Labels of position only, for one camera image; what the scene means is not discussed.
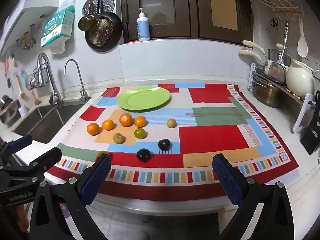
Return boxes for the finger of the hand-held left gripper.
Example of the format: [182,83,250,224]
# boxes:
[0,147,62,189]
[0,135,33,166]

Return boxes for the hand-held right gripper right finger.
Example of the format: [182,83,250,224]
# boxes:
[212,153,295,240]

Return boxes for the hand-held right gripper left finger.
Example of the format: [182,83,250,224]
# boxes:
[29,152,112,240]

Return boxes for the small orange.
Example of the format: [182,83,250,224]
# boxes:
[86,123,100,136]
[102,119,115,131]
[134,116,147,128]

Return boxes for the dark purple plum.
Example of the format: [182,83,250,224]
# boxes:
[136,148,151,162]
[158,139,171,151]

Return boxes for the large orange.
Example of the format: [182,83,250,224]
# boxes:
[119,113,133,127]

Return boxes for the green plate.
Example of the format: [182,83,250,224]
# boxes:
[117,86,171,111]

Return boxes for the stainless steel sink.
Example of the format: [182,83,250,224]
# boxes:
[11,102,88,144]

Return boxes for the colourful patchwork tablecloth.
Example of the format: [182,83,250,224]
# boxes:
[46,83,300,202]

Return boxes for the tall chrome faucet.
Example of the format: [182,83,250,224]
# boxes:
[37,52,63,106]

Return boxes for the thin gooseneck faucet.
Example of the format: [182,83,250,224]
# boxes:
[64,59,92,102]

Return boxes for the stainless steel pot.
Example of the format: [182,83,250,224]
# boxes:
[252,76,283,109]

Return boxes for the white board stand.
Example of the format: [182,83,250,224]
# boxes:
[292,92,317,133]

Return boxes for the black box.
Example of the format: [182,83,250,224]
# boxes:
[300,90,320,155]

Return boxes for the metal dish rack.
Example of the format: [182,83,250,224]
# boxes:
[248,62,308,111]

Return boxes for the teal plastic bag pack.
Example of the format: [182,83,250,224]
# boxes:
[40,4,76,54]

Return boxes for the metal skimmer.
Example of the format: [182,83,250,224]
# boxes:
[268,22,290,83]

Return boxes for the white ceramic jug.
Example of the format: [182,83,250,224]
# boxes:
[285,59,316,99]

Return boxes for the lidded steel pot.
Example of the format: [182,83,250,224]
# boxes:
[267,48,292,67]

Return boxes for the small brass strainer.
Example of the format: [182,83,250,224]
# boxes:
[78,15,97,32]

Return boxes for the black frying pan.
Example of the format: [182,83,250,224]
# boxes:
[84,12,123,53]

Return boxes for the white rice paddle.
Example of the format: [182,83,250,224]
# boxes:
[297,17,309,58]

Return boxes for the white pump bottle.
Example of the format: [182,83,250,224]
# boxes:
[136,7,151,42]

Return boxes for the round metal steamer rack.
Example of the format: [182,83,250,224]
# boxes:
[82,0,116,18]

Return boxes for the dark brown wooden cabinet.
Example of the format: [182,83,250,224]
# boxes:
[116,0,253,43]

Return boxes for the wire sink caddy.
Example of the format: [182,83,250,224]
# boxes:
[26,67,49,91]

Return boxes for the brass wall taps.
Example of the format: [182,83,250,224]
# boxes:
[16,23,37,52]

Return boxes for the white pan handle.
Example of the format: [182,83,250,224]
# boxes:
[238,49,263,66]
[242,40,266,56]

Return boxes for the wall hook rail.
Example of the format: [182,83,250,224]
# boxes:
[272,7,304,21]

